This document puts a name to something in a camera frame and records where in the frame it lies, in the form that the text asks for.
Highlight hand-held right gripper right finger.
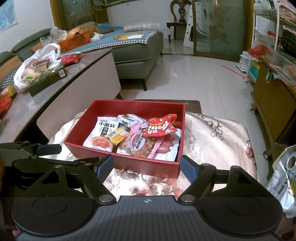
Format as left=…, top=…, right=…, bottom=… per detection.
left=177, top=155, right=275, bottom=205

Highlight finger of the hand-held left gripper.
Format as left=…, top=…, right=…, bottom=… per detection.
left=13, top=157, right=100, bottom=175
left=0, top=142, right=62, bottom=158

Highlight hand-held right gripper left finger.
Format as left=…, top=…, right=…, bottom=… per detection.
left=23, top=154, right=117, bottom=205

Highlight white packet orange food picture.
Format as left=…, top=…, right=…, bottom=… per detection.
left=83, top=116, right=119, bottom=152

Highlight yellow snack packet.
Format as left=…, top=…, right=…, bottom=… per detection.
left=104, top=126, right=131, bottom=145

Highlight red cardboard box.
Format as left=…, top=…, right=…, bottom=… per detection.
left=63, top=99, right=186, bottom=179

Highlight clear pink sausage packet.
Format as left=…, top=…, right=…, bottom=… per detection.
left=148, top=128, right=182, bottom=163

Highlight pink clear nut packet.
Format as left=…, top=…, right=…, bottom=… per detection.
left=117, top=124, right=162, bottom=159

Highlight red printed snack packet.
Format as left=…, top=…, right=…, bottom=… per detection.
left=143, top=113, right=178, bottom=138

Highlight white dark print snack packet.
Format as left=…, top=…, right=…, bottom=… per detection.
left=117, top=114, right=148, bottom=127

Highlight silver floral tablecloth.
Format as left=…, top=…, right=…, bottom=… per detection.
left=47, top=111, right=258, bottom=202

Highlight grey top curved table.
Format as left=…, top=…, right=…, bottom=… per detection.
left=0, top=47, right=122, bottom=144

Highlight red orange packet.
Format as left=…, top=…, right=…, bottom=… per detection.
left=0, top=97, right=13, bottom=116

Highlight dark green long box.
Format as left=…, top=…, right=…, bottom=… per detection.
left=28, top=64, right=67, bottom=97

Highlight orange yellow packet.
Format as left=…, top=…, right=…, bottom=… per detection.
left=0, top=85, right=18, bottom=99

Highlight white plastic bag of food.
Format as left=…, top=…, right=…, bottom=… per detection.
left=14, top=43, right=62, bottom=93

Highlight brown cushion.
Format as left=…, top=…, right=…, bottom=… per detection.
left=0, top=56, right=23, bottom=81

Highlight red packets on table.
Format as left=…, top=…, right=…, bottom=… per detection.
left=60, top=53, right=82, bottom=67

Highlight white bag with roll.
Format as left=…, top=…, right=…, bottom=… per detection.
left=265, top=145, right=296, bottom=218

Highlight wooden cabinet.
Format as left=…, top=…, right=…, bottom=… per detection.
left=251, top=56, right=296, bottom=160

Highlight pink stick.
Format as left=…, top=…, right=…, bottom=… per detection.
left=221, top=65, right=251, bottom=82

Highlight orange plastic basket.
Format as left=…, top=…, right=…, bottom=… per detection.
left=58, top=31, right=91, bottom=52

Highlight grey sofa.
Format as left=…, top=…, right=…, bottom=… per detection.
left=0, top=22, right=163, bottom=92

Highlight teal yellow box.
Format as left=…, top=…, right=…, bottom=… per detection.
left=250, top=60, right=260, bottom=81

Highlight white plastic bucket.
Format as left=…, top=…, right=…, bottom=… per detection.
left=239, top=51, right=250, bottom=71

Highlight teal blanket checked border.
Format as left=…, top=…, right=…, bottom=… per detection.
left=60, top=23, right=158, bottom=55

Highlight red paper decoration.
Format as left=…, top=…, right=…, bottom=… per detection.
left=247, top=46, right=271, bottom=58

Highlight wooden framed glass panel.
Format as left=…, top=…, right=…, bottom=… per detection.
left=50, top=0, right=109, bottom=32

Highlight white perforated board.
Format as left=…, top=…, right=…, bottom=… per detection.
left=183, top=5, right=197, bottom=48

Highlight clear plastic cover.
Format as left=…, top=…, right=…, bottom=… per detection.
left=261, top=50, right=296, bottom=84

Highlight clear plastic bag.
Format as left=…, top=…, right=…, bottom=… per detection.
left=122, top=21, right=170, bottom=35

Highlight glass sliding door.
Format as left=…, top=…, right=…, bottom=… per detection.
left=192, top=0, right=253, bottom=62

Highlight dark wooden chair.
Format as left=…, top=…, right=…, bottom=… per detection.
left=166, top=0, right=192, bottom=43

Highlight dark basket white lace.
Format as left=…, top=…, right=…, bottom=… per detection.
left=281, top=27, right=296, bottom=57

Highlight blue wall poster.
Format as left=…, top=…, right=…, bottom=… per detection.
left=0, top=0, right=18, bottom=33

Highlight white wire rack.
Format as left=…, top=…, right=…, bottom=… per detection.
left=246, top=2, right=296, bottom=81

